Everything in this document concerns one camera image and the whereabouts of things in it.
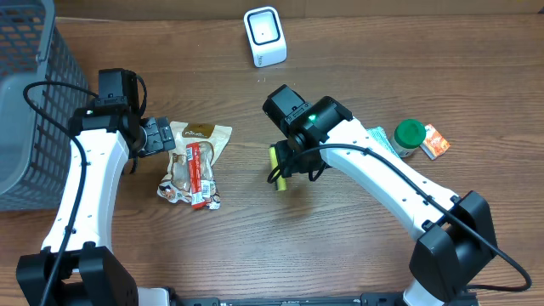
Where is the green lid jar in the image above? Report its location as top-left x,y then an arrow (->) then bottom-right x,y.
389,119 -> 426,158

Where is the yellow highlighter marker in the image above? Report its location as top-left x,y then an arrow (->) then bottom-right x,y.
269,145 -> 287,191

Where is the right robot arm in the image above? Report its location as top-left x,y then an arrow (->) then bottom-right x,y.
263,85 -> 497,305

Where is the red snack bar wrapper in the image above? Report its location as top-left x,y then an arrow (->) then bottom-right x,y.
186,142 -> 206,209

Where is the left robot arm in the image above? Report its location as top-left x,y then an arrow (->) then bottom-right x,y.
16,68 -> 175,305

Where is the white barcode scanner stand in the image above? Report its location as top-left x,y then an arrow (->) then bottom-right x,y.
243,6 -> 287,68

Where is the brown cookie bag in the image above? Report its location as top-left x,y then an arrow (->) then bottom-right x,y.
157,122 -> 233,210

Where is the grey plastic mesh basket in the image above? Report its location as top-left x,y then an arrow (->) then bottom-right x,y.
1,0 -> 88,211

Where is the orange snack packet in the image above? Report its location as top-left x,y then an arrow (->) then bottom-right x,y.
420,124 -> 451,160

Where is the teal tissue packet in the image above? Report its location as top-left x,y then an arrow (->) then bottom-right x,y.
367,126 -> 400,157

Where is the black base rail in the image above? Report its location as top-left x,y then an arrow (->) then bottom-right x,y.
135,291 -> 481,306

